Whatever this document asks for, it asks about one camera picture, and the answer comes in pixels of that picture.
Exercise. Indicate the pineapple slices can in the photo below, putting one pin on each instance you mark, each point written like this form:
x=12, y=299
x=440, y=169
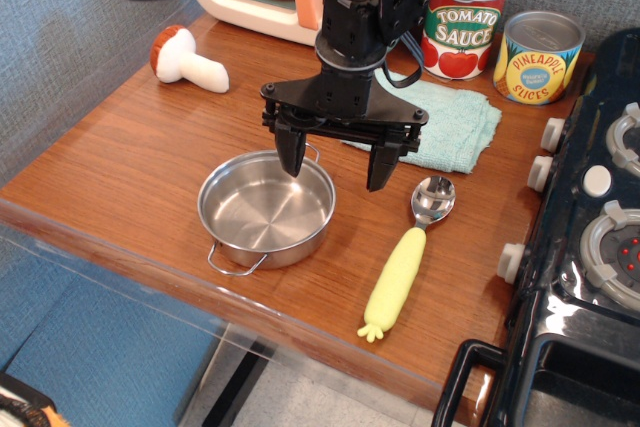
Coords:
x=538, y=54

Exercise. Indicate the plush brown white mushroom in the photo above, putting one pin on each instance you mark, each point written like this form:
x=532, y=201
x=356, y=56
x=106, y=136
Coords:
x=173, y=57

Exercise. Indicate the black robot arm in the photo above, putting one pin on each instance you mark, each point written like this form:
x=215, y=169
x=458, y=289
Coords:
x=358, y=27

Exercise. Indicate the spoon with yellow handle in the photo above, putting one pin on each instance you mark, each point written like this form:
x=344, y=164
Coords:
x=432, y=200

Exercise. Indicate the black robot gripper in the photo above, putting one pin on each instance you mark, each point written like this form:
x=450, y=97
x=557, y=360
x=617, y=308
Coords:
x=344, y=101

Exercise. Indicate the black toy stove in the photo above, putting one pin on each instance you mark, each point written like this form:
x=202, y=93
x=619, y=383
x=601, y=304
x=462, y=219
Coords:
x=572, y=351

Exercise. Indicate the light teal folded towel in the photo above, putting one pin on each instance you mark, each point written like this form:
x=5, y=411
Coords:
x=461, y=125

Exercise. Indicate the small stainless steel pan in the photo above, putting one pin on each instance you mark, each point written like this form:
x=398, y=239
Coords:
x=260, y=217

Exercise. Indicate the tomato sauce can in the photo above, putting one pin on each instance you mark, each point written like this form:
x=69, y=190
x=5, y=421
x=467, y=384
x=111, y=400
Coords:
x=458, y=35

